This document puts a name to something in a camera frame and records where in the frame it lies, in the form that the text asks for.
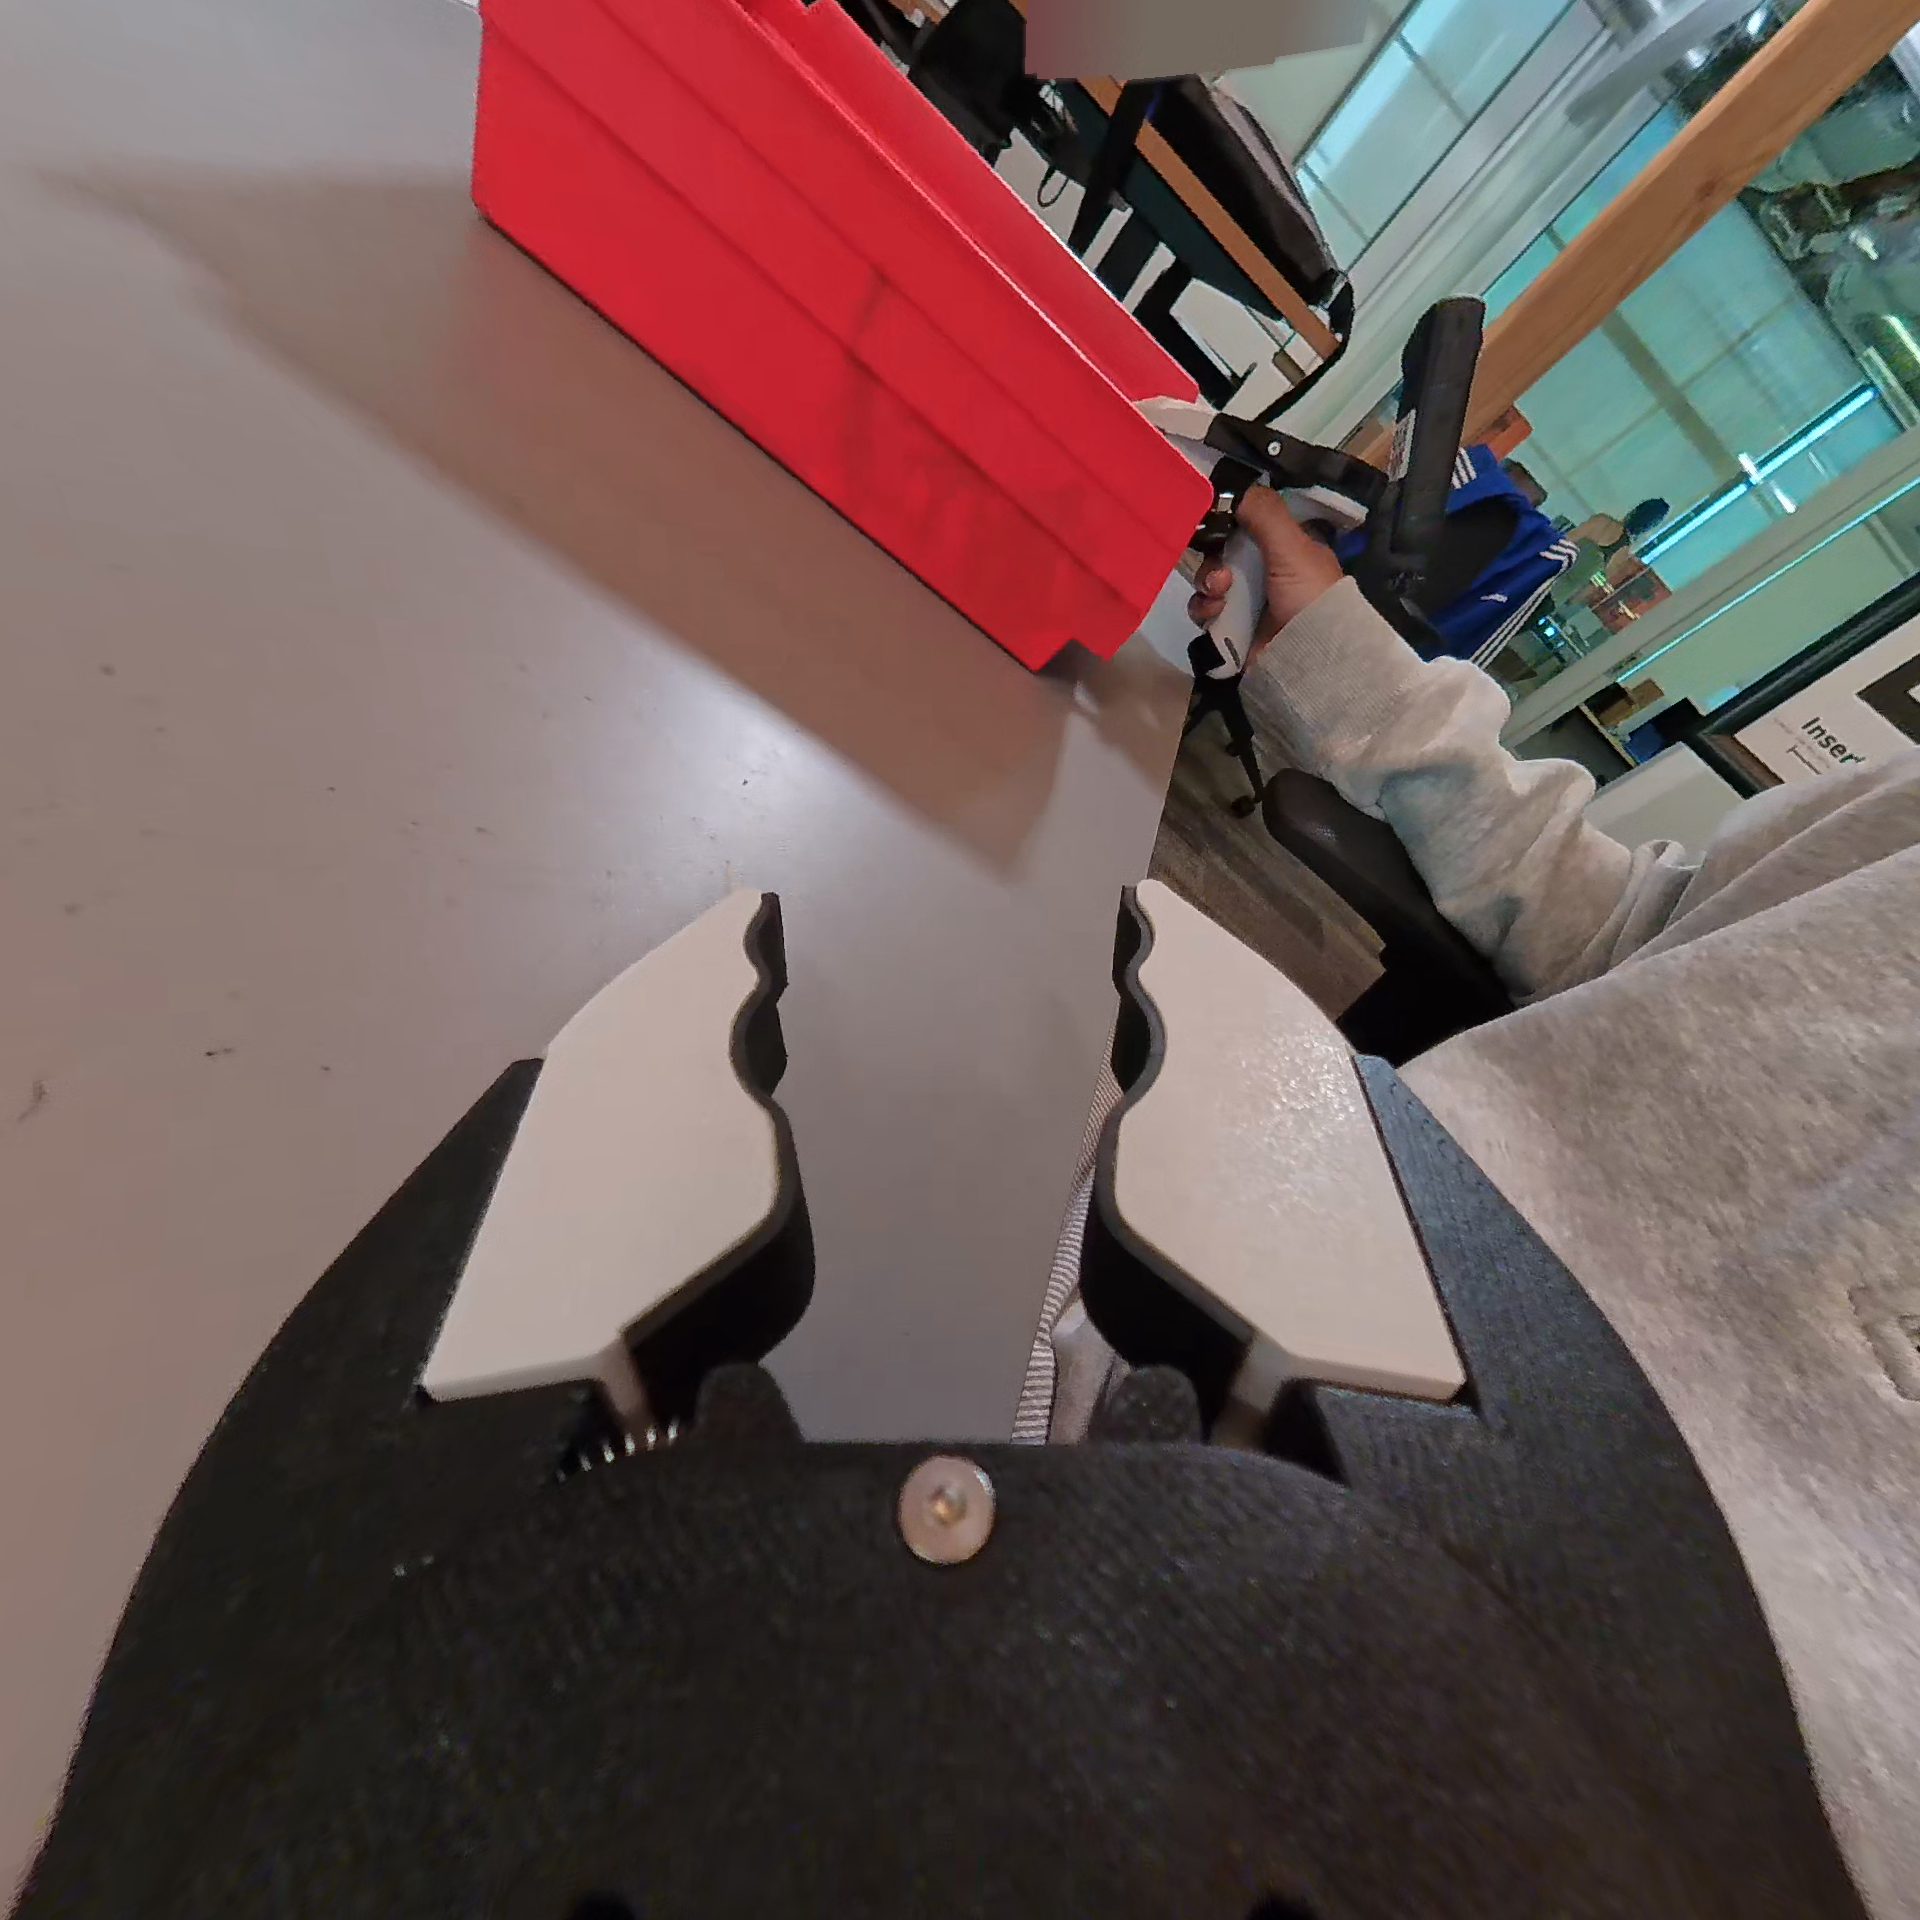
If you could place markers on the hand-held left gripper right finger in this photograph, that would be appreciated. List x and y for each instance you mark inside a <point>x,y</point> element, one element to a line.
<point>1277,1184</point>

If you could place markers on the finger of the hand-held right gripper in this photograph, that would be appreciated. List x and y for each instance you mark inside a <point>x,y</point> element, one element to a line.
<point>1177,422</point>

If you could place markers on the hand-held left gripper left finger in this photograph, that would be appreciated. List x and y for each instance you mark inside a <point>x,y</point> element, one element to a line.
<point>630,1171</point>

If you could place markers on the red plastic bin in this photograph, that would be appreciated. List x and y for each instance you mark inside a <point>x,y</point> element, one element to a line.
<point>780,255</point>

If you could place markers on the person's right forearm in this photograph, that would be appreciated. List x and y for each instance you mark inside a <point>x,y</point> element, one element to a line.
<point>1440,750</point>

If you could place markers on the grey desk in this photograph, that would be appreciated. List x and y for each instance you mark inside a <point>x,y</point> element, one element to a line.
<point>300,676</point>

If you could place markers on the person's right hand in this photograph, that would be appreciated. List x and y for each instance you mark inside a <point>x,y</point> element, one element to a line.
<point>1288,564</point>

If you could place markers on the black office chair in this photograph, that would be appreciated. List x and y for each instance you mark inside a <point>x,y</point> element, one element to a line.
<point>1435,422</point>

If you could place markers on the wooden table with black legs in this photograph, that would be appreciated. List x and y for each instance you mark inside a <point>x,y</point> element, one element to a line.
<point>1184,211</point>

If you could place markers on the blue jacket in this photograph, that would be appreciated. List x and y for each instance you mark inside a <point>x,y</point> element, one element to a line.
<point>1500,556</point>

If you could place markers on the black bag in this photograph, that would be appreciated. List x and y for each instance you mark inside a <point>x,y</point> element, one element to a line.
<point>1260,181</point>

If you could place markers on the black chair seat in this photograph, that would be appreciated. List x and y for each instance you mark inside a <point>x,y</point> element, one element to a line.
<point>1349,870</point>

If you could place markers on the wooden beam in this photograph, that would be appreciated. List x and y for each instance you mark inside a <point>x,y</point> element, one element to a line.
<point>1694,166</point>

